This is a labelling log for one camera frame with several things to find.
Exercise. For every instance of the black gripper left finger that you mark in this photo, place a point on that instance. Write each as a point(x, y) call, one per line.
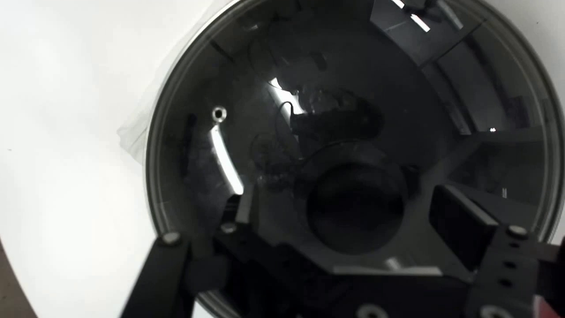
point(168, 276)

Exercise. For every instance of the glass pot lid black knob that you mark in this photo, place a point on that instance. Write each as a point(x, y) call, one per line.
point(353, 117)

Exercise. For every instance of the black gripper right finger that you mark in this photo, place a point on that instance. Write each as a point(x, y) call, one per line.
point(512, 271)

